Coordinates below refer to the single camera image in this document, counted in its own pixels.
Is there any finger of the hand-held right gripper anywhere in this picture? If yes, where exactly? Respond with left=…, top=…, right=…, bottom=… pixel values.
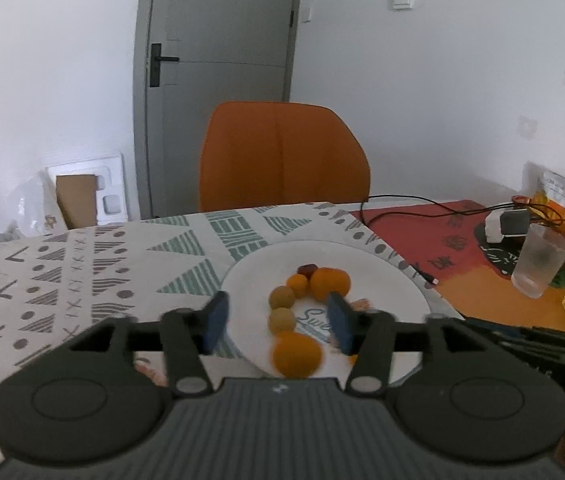
left=462, top=316, right=565, bottom=344
left=497, top=338, right=565, bottom=362

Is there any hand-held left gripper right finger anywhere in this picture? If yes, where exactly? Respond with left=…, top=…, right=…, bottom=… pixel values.
left=327, top=291, right=498, bottom=397

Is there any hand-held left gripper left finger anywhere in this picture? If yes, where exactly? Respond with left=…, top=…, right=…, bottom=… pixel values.
left=65, top=290, right=231, bottom=399

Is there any large orange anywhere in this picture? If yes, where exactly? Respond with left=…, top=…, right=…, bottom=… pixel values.
left=309, top=268, right=352, bottom=299

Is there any medium orange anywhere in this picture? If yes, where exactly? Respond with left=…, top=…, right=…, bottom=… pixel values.
left=272, top=330, right=323, bottom=377

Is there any small orange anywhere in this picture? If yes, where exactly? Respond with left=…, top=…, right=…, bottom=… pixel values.
left=285, top=273, right=310, bottom=296

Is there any brown kiwi fruit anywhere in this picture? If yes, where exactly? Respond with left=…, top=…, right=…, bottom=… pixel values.
left=269, top=286, right=296, bottom=310

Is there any clear glass cup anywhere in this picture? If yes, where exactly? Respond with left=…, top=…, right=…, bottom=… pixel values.
left=511, top=223, right=565, bottom=299

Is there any red and orange table mat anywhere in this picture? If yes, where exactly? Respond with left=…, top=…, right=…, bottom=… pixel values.
left=349, top=198, right=565, bottom=337

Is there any power adapter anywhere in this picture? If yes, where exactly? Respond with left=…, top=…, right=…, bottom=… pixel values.
left=484, top=208, right=531, bottom=242

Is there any yellow snack bag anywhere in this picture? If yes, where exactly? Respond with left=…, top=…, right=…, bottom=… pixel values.
left=529, top=169, right=565, bottom=237

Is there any patterned tablecloth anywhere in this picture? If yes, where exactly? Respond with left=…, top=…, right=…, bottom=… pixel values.
left=0, top=202, right=463, bottom=463

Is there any orange chair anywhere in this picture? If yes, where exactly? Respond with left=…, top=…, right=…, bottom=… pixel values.
left=198, top=101, right=372, bottom=213

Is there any white foam board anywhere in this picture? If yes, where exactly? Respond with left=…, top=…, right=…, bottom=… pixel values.
left=46, top=153, right=128, bottom=229

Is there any brown cardboard piece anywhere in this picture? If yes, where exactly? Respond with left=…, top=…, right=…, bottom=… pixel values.
left=56, top=173, right=98, bottom=230

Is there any clear plastic bag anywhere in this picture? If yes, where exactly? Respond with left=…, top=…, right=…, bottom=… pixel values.
left=9, top=169, right=68, bottom=239

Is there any grey door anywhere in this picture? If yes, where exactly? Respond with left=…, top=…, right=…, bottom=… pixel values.
left=133, top=0, right=304, bottom=220

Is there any black cable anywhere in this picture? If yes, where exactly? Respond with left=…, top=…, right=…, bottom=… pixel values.
left=359, top=194, right=530, bottom=223

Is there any black door handle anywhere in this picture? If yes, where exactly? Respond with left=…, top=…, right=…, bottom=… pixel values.
left=148, top=43, right=180, bottom=88

